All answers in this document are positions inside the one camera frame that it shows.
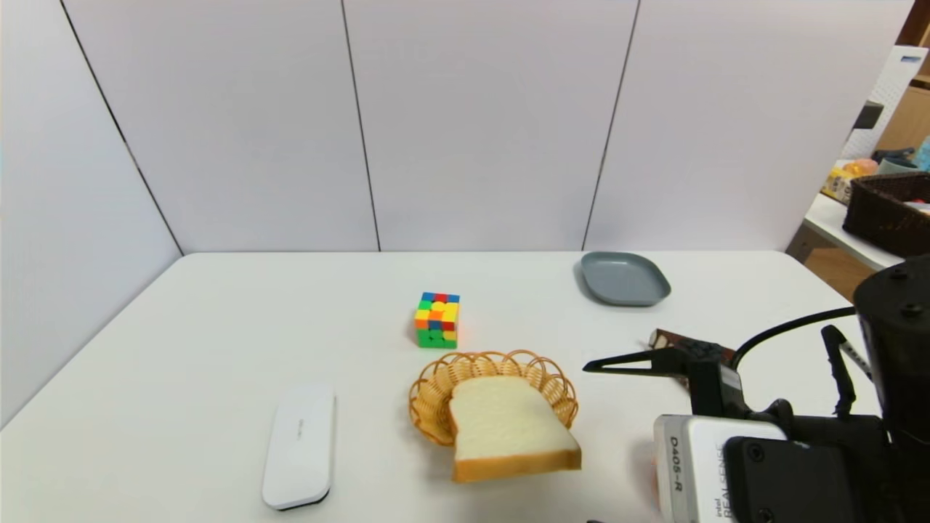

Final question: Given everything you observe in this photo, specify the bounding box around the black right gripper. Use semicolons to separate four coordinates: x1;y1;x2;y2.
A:
583;338;793;432

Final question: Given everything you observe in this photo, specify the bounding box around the white bread slice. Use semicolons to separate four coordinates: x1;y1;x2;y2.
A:
447;375;582;482

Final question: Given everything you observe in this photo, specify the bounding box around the grey dish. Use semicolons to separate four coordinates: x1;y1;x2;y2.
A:
580;251;671;307

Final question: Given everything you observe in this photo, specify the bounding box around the chocolate cake slice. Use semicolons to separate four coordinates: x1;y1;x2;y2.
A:
648;328;736;389

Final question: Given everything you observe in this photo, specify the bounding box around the white side table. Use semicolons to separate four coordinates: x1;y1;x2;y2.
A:
785;192;909;273

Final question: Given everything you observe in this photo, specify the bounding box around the multicoloured puzzle cube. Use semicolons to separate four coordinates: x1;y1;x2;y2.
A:
414;292;461;349

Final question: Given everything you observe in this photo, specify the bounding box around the yellow wicker basket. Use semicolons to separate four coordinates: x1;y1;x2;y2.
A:
408;349;579;447

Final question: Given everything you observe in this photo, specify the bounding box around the yellow snack box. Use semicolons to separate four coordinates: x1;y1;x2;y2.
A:
821;158;880;205

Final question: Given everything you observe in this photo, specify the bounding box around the dark brown woven basket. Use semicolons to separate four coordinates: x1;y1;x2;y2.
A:
842;171;930;260

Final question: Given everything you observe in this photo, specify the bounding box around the wooden cabinet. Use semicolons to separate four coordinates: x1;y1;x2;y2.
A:
876;0;930;153

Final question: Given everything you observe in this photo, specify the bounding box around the white pegboard panel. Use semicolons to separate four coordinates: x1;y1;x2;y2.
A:
841;46;929;161

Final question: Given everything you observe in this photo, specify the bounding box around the white whiteboard eraser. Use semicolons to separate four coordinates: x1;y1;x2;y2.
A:
262;384;336;511

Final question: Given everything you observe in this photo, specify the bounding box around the white wrist camera black mount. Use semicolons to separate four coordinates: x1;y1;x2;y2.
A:
653;414;858;523

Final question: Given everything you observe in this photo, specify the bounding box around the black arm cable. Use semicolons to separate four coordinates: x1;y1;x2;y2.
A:
732;307;860;368

